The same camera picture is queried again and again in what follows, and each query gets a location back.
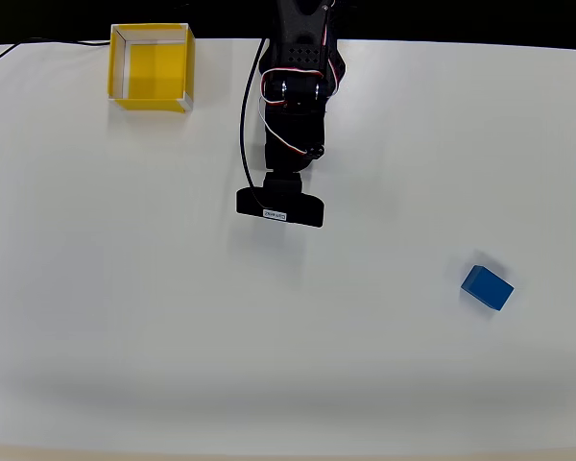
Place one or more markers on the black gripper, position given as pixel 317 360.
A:
pixel 288 160

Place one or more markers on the blue block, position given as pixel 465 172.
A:
pixel 487 287

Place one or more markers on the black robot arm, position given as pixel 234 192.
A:
pixel 297 29

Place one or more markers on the yellow open box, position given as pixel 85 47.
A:
pixel 158 72

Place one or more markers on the black webcam with white label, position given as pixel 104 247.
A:
pixel 293 206

